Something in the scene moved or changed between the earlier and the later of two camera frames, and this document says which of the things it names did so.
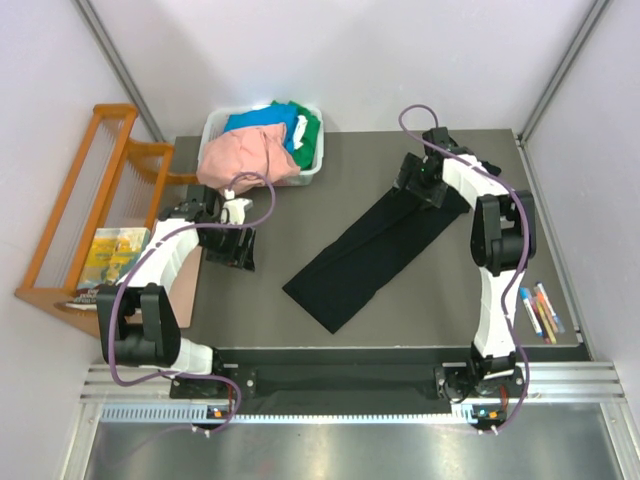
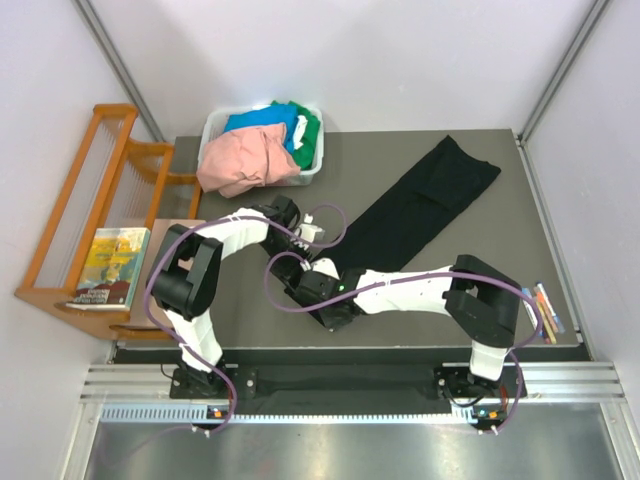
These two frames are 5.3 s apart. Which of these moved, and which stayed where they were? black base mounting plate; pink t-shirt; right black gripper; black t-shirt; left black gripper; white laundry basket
Moved: left black gripper; right black gripper
Stayed: white laundry basket; black t-shirt; pink t-shirt; black base mounting plate
